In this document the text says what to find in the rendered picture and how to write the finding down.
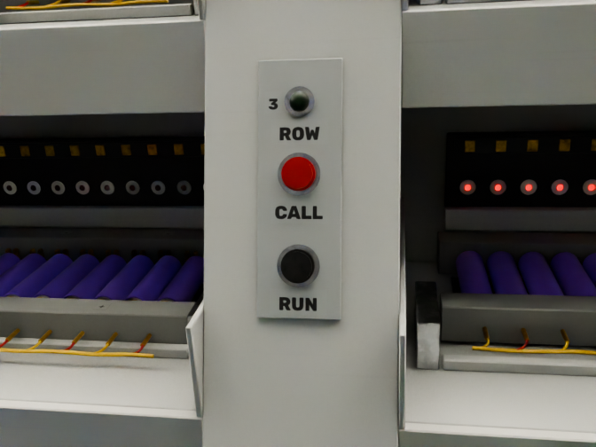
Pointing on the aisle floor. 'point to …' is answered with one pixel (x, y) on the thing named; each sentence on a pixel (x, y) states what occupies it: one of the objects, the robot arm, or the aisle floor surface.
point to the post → (279, 407)
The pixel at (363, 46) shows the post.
